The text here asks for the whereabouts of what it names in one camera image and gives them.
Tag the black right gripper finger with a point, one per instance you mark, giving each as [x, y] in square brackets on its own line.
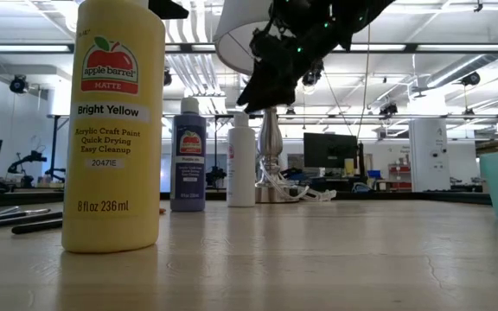
[270, 90]

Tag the black upright post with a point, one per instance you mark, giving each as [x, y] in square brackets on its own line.
[54, 147]

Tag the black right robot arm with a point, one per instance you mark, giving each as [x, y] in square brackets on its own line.
[353, 13]

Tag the large white paint bottle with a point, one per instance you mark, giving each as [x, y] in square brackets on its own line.
[241, 164]

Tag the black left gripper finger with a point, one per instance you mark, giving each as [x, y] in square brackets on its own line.
[169, 8]

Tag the black ceiling camera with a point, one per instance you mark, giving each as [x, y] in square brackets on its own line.
[314, 75]
[388, 109]
[18, 84]
[470, 78]

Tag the white round column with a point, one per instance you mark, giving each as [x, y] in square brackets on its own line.
[428, 155]

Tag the black horizontal rig beam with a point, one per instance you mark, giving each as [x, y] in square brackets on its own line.
[448, 48]

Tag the black background monitor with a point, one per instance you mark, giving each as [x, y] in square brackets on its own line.
[329, 151]

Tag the black background robot arm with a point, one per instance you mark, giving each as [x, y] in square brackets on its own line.
[24, 157]

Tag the red shelf rack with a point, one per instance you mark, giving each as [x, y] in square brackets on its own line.
[400, 177]

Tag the large blue-violet paint bottle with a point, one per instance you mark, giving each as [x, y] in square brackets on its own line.
[188, 181]

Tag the black equipment stand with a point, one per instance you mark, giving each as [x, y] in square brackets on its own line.
[216, 175]

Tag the silver table lamp white shade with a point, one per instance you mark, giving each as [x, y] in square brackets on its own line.
[270, 147]

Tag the large yellow paint bottle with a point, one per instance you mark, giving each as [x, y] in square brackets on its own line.
[113, 181]

